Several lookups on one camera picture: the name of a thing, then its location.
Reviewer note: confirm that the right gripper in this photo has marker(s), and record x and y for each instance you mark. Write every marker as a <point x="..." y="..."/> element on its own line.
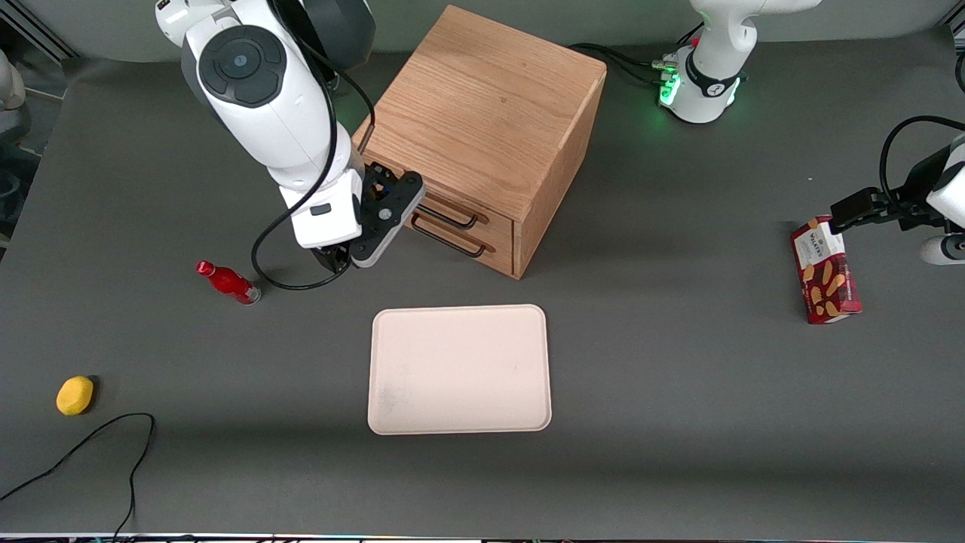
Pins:
<point x="329" y="259"/>

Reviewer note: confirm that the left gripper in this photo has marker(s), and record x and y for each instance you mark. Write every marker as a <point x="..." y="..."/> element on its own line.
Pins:
<point x="914" y="197"/>

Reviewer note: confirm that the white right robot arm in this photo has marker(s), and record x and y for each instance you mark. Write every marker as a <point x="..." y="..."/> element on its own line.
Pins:
<point x="256" y="113"/>

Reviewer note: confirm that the wooden drawer cabinet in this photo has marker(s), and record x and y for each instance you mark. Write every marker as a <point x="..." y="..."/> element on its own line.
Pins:
<point x="482" y="105"/>

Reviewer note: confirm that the red shortbread cookie box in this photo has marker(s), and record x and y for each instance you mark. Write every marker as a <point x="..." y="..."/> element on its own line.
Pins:
<point x="825" y="279"/>

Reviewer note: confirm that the red bottle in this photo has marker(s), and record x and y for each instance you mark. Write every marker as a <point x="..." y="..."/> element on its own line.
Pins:
<point x="230" y="283"/>

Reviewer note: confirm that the beige plastic tray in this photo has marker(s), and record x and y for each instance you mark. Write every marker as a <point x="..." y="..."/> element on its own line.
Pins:
<point x="460" y="369"/>

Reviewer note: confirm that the yellow lemon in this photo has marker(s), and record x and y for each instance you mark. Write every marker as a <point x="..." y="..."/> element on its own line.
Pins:
<point x="75" y="396"/>

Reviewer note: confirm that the white rounded object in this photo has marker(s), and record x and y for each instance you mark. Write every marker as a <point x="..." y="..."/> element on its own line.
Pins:
<point x="9" y="79"/>

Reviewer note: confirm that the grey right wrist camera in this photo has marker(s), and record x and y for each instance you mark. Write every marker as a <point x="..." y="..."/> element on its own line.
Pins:
<point x="381" y="226"/>

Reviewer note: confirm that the aluminium frame rail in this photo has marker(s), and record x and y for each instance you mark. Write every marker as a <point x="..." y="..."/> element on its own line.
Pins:
<point x="41" y="30"/>

